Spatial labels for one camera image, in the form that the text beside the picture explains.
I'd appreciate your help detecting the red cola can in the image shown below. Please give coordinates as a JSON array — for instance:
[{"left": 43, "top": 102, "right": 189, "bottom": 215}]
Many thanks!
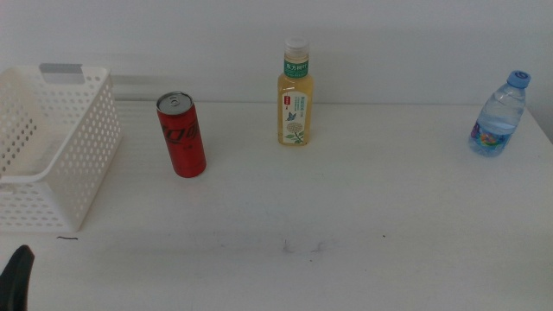
[{"left": 156, "top": 91, "right": 207, "bottom": 179}]

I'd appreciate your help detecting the yellow tea bottle white cap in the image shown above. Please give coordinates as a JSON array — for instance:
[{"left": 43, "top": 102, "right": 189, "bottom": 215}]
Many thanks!
[{"left": 276, "top": 36, "right": 315, "bottom": 147}]

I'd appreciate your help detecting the clear water bottle blue cap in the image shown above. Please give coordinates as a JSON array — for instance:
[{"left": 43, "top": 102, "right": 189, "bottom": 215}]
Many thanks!
[{"left": 468, "top": 70, "right": 532, "bottom": 157}]

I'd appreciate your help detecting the white perforated plastic basket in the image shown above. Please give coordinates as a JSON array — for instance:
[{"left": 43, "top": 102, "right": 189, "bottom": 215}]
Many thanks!
[{"left": 0, "top": 63, "right": 124, "bottom": 233}]

